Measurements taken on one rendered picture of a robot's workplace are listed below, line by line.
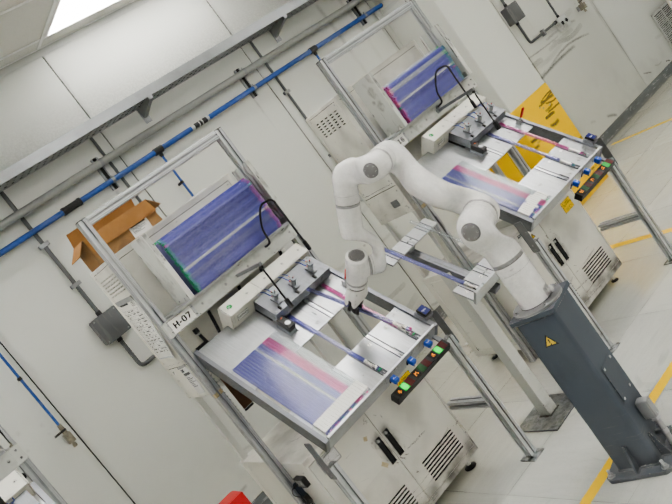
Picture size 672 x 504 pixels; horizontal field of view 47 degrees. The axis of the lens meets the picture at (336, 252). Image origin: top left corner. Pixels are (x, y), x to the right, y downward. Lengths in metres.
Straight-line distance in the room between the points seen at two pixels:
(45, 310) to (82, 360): 0.34
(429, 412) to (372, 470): 0.38
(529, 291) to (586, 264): 1.63
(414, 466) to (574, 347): 1.03
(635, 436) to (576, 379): 0.28
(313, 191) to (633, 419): 3.07
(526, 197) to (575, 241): 0.61
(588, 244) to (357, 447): 1.80
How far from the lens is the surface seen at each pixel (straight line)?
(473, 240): 2.56
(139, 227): 3.53
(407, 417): 3.40
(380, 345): 3.08
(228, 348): 3.18
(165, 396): 4.66
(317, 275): 3.30
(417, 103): 4.01
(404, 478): 3.38
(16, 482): 2.94
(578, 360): 2.75
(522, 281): 2.66
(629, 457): 2.94
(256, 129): 5.26
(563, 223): 4.23
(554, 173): 3.92
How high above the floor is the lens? 1.62
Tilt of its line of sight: 8 degrees down
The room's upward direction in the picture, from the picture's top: 37 degrees counter-clockwise
